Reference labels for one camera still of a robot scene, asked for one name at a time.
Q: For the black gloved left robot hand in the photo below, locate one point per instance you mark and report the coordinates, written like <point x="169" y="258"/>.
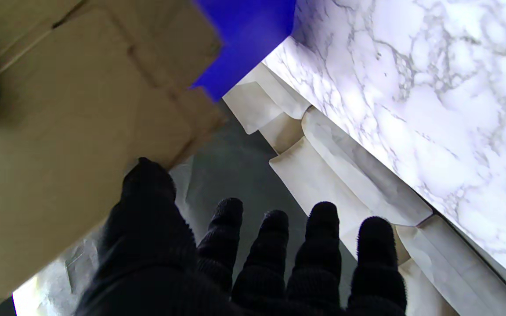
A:
<point x="147" y="263"/>

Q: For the blue plastic recycling bin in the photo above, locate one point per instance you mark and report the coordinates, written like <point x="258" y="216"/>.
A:
<point x="248" y="39"/>

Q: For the brown cardboard box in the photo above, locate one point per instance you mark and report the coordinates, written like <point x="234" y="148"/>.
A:
<point x="59" y="131"/>

